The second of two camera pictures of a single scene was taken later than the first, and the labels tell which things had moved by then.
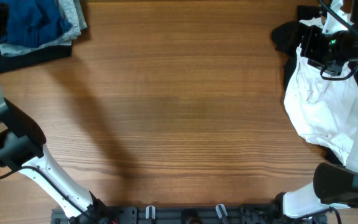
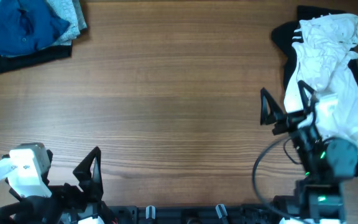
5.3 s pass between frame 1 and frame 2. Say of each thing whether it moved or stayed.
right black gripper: moved
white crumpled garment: stayed
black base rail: stayed
